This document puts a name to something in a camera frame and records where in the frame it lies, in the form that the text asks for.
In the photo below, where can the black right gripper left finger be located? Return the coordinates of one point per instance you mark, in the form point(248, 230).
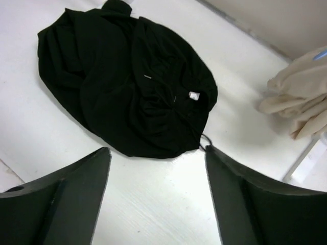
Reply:
point(59, 208)

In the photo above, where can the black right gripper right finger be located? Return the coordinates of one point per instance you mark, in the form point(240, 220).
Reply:
point(252, 208)

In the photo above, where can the black trousers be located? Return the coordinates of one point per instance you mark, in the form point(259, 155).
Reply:
point(134, 83)

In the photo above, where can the blue clothes hanger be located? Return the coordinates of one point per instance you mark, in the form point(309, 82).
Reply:
point(321, 55)

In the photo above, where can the beige garment on hanger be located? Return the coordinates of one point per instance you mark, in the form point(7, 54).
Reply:
point(301, 88)

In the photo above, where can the white metal clothes rack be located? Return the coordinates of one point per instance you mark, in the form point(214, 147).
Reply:
point(307, 160)

